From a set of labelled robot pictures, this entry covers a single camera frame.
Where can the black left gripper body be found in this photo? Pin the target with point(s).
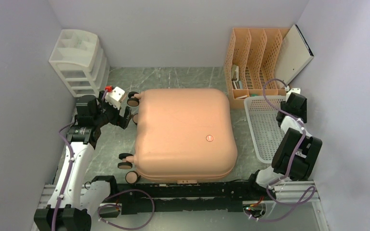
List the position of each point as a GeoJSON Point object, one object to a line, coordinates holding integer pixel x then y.
{"type": "Point", "coordinates": [111, 114]}

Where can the white plastic drawer organizer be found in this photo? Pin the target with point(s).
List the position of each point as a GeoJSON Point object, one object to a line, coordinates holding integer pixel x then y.
{"type": "Point", "coordinates": [80, 61]}

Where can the pink hard-shell suitcase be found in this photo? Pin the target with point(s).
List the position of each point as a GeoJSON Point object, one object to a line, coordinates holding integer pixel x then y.
{"type": "Point", "coordinates": [183, 134]}

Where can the orange plastic file rack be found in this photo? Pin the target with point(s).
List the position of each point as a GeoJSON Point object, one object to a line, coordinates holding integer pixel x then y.
{"type": "Point", "coordinates": [250, 62]}

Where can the white plastic mesh basket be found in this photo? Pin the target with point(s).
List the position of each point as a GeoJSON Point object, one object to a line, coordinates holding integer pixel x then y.
{"type": "Point", "coordinates": [266, 135]}

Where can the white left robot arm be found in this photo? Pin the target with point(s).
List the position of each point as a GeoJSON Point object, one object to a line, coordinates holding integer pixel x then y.
{"type": "Point", "coordinates": [68, 209]}

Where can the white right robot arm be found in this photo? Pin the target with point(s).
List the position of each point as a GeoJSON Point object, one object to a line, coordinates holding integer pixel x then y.
{"type": "Point", "coordinates": [298, 151]}

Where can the black suitcase wheel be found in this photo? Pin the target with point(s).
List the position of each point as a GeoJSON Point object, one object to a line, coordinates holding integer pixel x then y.
{"type": "Point", "coordinates": [133, 99]}
{"type": "Point", "coordinates": [127, 162]}

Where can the white flat board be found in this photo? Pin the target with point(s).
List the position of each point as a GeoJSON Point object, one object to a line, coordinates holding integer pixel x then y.
{"type": "Point", "coordinates": [294, 55]}

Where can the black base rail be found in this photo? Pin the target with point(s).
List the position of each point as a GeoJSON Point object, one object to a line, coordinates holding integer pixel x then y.
{"type": "Point", "coordinates": [231, 196]}

